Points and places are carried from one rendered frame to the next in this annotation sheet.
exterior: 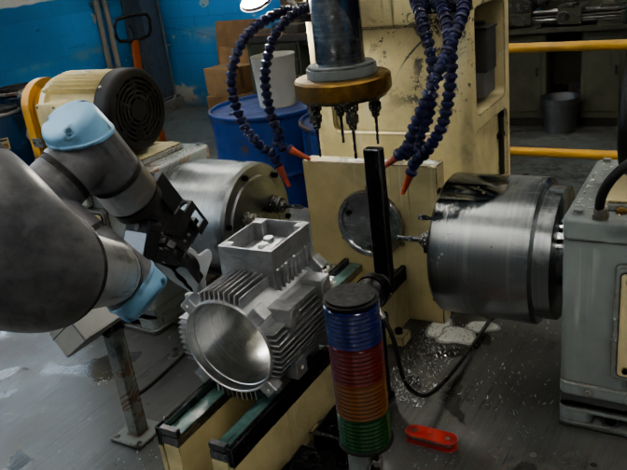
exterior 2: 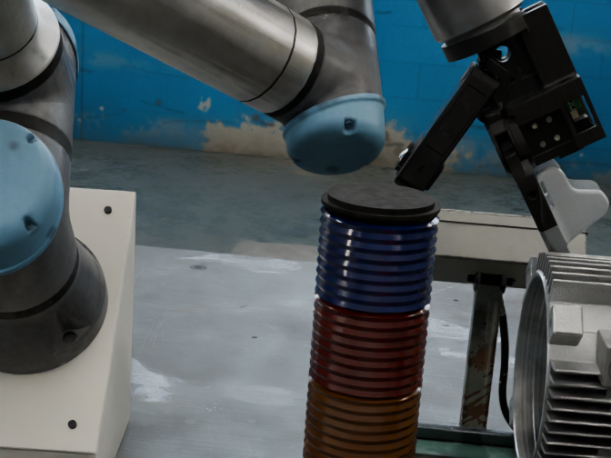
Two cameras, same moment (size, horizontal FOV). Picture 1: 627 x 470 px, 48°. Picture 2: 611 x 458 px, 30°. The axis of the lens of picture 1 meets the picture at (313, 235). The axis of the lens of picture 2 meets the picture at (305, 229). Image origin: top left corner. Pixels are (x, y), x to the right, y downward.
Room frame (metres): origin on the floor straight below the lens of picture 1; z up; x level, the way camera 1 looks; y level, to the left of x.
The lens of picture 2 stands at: (0.37, -0.50, 1.35)
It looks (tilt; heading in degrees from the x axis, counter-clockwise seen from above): 15 degrees down; 61
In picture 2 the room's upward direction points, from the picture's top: 4 degrees clockwise
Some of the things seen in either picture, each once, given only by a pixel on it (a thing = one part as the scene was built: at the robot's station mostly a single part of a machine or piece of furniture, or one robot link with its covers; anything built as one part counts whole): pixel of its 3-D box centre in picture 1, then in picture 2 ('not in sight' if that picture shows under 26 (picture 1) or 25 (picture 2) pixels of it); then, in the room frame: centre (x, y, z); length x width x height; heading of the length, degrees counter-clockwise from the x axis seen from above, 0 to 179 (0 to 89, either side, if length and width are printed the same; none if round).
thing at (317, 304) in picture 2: (356, 355); (368, 336); (0.67, -0.03, 1.14); 0.06 x 0.06 x 0.04
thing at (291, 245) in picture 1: (267, 254); not in sight; (1.06, 0.08, 1.11); 0.12 x 0.11 x 0.07; 149
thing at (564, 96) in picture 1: (560, 114); not in sight; (5.34, -2.01, 0.14); 0.30 x 0.30 x 0.27
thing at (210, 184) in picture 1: (205, 215); not in sight; (1.47, 0.23, 1.04); 0.37 x 0.25 x 0.25; 57
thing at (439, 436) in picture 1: (431, 438); not in sight; (0.92, -0.15, 0.81); 0.09 x 0.03 x 0.02; 58
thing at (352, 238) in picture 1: (369, 225); not in sight; (1.36, -0.12, 1.01); 0.15 x 0.02 x 0.15; 57
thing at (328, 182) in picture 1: (383, 231); not in sight; (1.41, -0.15, 0.97); 0.30 x 0.11 x 0.34; 57
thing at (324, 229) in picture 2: (353, 319); (375, 253); (0.67, -0.03, 1.19); 0.06 x 0.06 x 0.04
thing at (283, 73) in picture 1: (273, 79); not in sight; (3.45, 0.10, 0.99); 0.24 x 0.22 x 0.24; 56
